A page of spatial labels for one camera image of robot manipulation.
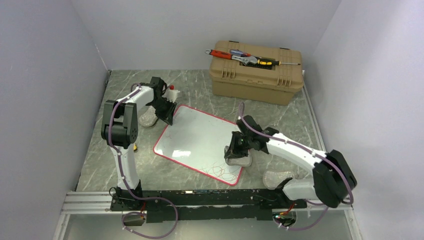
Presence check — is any tan plastic toolbox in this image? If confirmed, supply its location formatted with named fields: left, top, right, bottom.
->
left=209, top=40, right=304, bottom=105

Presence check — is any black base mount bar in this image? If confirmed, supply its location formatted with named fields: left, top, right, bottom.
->
left=110, top=188, right=307, bottom=223

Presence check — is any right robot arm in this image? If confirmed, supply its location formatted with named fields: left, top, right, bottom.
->
left=224, top=115, right=357, bottom=208

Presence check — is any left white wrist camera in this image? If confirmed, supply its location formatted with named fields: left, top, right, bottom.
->
left=163, top=85, right=181, bottom=103

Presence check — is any purple cable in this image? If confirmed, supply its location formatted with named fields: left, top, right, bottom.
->
left=237, top=101, right=355, bottom=232
left=107, top=82, right=179, bottom=239

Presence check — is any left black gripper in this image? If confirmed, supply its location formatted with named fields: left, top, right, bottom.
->
left=149, top=98, right=177, bottom=126

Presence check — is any blue red screwdriver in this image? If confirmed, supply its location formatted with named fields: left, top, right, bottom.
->
left=229, top=49, right=251, bottom=57

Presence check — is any red handled adjustable wrench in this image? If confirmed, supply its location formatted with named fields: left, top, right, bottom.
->
left=205, top=49, right=259, bottom=65

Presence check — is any yellow black screwdriver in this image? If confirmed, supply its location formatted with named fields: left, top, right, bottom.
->
left=257, top=58, right=300, bottom=66

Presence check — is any aluminium rail frame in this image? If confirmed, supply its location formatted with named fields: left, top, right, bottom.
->
left=52, top=188, right=364, bottom=240

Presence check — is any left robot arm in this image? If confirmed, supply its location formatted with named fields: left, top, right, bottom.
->
left=100, top=76, right=179, bottom=210

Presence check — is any red framed whiteboard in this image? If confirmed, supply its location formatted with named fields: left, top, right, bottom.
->
left=153, top=104, right=242, bottom=186

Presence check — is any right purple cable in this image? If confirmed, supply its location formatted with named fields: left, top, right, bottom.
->
left=237, top=101, right=355, bottom=232

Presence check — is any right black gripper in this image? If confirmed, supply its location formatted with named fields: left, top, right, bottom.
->
left=225, top=131, right=253, bottom=160

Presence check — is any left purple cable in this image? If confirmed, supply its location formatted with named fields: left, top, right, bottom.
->
left=107, top=82, right=179, bottom=239

